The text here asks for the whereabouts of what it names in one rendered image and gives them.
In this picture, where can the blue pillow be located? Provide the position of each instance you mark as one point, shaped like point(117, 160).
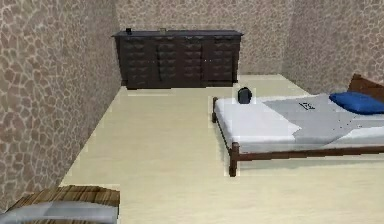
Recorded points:
point(358, 102)

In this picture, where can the small pale object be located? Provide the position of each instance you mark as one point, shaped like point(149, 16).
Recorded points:
point(162, 30)

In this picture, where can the small black object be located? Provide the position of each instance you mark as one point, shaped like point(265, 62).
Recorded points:
point(128, 31)

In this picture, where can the grey blanket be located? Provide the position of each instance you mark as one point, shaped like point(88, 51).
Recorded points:
point(316, 120)

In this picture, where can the small dark flat object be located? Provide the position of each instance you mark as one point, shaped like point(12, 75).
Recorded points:
point(307, 106)

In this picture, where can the black bin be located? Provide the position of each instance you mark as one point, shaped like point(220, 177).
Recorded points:
point(244, 95)

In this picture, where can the grey flat slab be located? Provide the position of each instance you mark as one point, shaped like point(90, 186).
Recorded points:
point(63, 212)

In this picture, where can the dark wooden dresser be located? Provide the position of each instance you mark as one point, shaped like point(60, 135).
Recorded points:
point(178, 60)

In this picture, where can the striped wooden table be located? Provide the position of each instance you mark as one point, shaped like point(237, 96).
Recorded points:
point(76, 194)

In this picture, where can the wooden bed with white mattress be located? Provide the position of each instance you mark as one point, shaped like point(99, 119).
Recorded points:
point(260, 126)

